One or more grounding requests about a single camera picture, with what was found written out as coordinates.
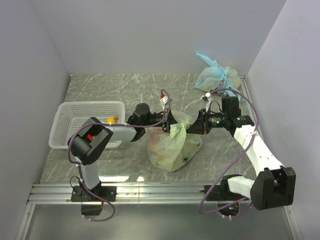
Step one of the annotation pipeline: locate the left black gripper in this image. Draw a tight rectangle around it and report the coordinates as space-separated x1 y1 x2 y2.
142 108 187 134

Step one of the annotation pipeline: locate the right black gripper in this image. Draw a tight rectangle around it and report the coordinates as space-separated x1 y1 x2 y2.
186 108 228 135

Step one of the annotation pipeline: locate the light green plastic bag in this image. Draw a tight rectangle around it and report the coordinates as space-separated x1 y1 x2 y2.
147 110 203 173

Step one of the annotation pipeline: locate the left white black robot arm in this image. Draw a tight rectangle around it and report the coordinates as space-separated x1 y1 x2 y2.
68 103 177 201

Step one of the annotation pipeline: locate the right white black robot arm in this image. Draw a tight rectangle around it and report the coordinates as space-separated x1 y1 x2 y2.
186 96 296 210

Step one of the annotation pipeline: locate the tied blue plastic bag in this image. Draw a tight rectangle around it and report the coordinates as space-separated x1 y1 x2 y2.
194 52 241 100

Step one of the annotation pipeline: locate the yellow fake lemon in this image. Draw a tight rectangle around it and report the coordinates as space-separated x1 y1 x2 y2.
107 117 116 124

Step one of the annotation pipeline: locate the white plastic basket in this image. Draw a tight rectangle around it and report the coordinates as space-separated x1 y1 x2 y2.
48 101 126 150

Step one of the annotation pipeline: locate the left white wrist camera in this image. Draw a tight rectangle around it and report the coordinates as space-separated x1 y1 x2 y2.
160 94 171 111

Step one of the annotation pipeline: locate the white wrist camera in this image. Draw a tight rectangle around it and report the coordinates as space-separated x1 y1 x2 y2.
160 94 171 111
200 92 213 113

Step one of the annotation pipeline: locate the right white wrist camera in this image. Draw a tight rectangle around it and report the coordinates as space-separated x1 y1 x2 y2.
200 92 213 113

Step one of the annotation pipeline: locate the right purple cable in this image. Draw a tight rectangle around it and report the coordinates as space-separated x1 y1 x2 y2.
198 87 260 219

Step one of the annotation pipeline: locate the purple cable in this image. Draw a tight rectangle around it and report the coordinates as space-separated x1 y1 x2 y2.
198 87 260 219
66 88 172 222

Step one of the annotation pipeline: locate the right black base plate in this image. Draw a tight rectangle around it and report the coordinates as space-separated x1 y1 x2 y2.
206 185 229 202

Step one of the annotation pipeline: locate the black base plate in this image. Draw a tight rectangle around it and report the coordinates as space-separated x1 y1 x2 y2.
70 185 117 202
206 185 229 202

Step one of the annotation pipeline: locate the aluminium mounting rail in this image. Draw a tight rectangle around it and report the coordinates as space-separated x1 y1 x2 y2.
27 181 207 205

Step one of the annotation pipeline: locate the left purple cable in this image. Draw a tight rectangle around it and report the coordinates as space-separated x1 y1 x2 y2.
66 88 172 222

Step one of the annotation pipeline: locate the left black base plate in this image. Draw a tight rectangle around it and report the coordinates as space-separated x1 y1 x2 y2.
70 185 117 202

